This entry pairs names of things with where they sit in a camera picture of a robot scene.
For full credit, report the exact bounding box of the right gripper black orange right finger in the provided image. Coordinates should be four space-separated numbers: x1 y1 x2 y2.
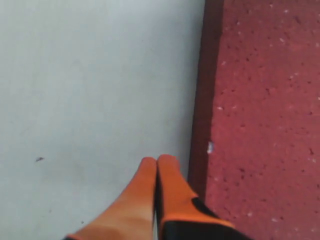
155 154 249 240

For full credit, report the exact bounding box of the red brick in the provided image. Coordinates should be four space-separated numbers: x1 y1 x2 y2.
188 0 320 240

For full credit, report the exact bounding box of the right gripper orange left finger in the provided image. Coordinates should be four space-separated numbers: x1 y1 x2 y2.
65 157 157 240

